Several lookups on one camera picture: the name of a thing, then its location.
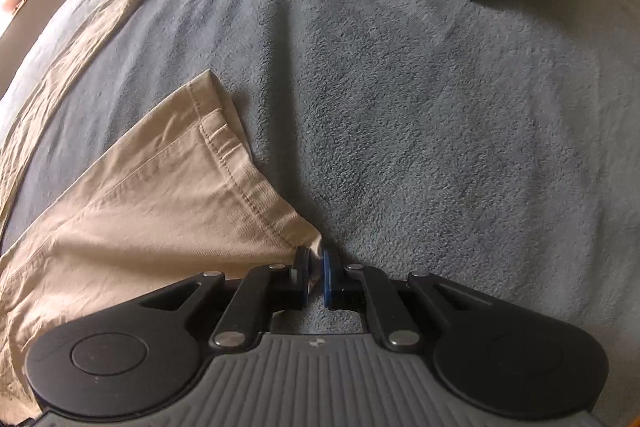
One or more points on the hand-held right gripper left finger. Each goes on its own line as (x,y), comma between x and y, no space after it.
(300,279)

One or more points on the beige pants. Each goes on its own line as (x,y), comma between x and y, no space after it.
(165,197)

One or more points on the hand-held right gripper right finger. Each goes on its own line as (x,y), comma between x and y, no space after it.
(329,277)

